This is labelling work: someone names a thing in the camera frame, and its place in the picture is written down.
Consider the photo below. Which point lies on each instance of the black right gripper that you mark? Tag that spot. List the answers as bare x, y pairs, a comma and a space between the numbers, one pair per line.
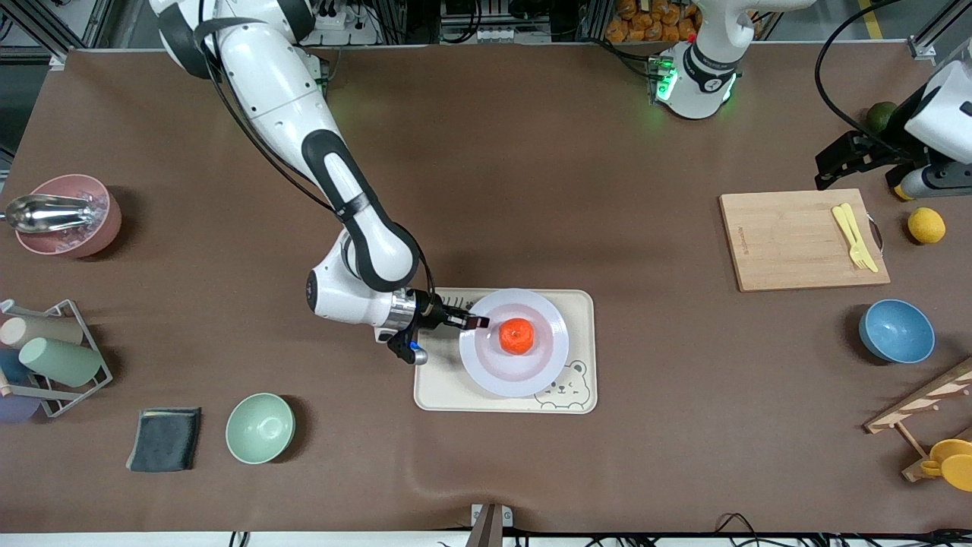
433, 312

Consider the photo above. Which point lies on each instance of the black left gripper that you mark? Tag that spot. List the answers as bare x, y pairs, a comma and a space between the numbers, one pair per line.
885, 146

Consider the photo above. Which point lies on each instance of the orange mandarin fruit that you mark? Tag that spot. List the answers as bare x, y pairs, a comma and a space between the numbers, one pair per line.
517, 336

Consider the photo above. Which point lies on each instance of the lavender round plate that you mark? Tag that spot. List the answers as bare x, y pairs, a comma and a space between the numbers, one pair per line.
524, 372

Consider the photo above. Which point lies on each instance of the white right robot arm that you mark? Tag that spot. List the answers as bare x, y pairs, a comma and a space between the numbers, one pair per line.
281, 91

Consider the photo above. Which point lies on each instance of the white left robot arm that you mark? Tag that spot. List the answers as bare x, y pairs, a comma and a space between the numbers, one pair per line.
702, 76

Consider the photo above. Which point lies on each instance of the green lime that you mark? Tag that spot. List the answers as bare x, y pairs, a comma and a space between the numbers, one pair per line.
881, 116

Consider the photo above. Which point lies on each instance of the yellow plastic fork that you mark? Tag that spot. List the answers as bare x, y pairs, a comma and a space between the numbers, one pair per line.
844, 228

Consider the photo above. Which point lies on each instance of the cream bear print tray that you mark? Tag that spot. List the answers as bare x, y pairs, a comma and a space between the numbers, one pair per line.
440, 384

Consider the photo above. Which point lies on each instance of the yellow plastic knife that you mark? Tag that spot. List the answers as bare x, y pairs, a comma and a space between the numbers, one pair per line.
856, 228

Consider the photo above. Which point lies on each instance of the bamboo cutting board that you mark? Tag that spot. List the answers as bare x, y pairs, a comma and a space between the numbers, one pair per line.
782, 235

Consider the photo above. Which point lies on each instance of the blue bowl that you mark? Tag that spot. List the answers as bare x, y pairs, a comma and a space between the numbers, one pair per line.
897, 332

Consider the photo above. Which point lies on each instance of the pile of orange breads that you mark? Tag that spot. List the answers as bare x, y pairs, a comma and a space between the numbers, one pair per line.
653, 19

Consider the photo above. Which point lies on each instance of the mint green bowl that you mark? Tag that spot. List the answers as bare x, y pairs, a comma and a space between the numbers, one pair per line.
260, 428

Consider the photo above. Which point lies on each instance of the wooden peg rack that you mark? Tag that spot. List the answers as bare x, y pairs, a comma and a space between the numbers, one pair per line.
919, 403

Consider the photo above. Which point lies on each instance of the white power strip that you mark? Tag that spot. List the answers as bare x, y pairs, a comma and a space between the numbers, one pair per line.
349, 30

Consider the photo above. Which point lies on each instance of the dark grey folded cloth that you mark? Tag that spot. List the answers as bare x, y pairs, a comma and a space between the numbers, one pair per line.
163, 439

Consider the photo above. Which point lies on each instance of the pink bowl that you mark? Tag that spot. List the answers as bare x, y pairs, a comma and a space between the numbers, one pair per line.
76, 241

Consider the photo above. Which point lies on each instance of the mint green cup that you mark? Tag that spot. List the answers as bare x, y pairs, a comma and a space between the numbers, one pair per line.
61, 361

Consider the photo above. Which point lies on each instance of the beige cup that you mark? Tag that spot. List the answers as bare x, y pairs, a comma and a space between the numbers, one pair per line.
45, 329

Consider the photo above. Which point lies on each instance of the shiny metal scoop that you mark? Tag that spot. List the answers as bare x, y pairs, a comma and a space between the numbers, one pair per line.
45, 214

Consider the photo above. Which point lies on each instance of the blue cup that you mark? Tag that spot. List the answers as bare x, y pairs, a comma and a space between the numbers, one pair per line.
11, 366

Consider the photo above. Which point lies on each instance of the purple cup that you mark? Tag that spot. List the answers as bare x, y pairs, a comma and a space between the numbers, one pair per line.
15, 409

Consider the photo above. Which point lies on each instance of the metal camera mount clamp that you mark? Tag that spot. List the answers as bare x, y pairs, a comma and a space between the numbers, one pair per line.
490, 524

